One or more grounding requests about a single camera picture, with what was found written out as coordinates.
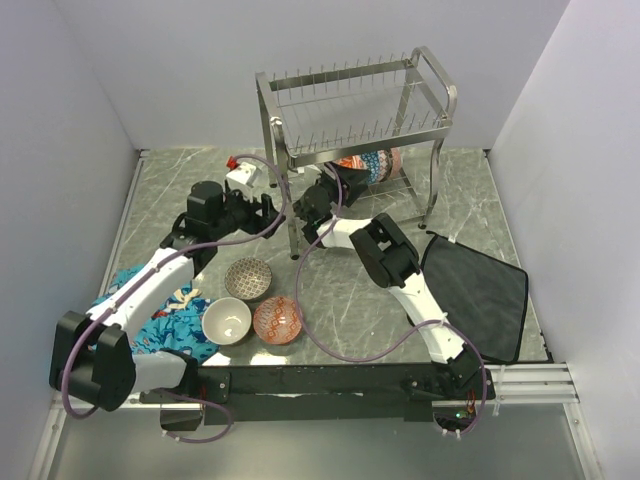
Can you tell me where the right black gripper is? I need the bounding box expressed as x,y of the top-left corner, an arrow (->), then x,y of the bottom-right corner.
318,159 -> 372,208

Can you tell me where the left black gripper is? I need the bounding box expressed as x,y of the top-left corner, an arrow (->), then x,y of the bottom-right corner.
211,183 -> 285,239

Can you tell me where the blue triangle pattern bowl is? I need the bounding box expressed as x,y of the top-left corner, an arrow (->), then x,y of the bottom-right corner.
360,150 -> 389,185

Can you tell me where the steel two-tier dish rack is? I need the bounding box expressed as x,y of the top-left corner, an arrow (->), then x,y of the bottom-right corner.
255,46 -> 459,229

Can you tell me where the orange floral pattern bowl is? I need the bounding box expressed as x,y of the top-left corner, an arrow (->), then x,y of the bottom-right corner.
333,155 -> 368,170

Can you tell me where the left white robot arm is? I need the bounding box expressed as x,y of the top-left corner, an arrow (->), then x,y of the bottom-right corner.
49,181 -> 285,419

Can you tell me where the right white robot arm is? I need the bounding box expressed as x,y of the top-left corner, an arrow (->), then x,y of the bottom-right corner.
294,162 -> 489,400

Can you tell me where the brown floral pattern bowl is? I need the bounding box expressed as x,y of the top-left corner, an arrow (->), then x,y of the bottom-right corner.
224,257 -> 273,301

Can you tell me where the plain white grey bowl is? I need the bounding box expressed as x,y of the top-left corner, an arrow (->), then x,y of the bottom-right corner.
201,297 -> 252,346

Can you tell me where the blue shark print cloth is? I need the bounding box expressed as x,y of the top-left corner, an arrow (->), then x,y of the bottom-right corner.
89,264 -> 219,365

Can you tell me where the red geometric pattern bowl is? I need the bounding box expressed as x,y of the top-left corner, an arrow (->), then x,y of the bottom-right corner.
253,296 -> 302,345

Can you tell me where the black microfibre cloth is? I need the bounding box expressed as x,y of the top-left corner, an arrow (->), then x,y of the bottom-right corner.
421,233 -> 529,364

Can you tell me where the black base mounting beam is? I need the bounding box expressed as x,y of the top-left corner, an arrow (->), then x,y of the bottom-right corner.
138,360 -> 496,432

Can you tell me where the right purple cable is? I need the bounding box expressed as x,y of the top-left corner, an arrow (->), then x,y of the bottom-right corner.
294,177 -> 489,436

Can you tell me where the purple cable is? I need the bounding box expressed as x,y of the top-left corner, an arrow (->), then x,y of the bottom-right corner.
59,153 -> 291,445
294,177 -> 489,436

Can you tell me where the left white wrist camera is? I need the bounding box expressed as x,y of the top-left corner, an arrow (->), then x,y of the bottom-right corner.
225,157 -> 262,198

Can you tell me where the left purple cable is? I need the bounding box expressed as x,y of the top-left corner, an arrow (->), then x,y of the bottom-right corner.
59,153 -> 291,445

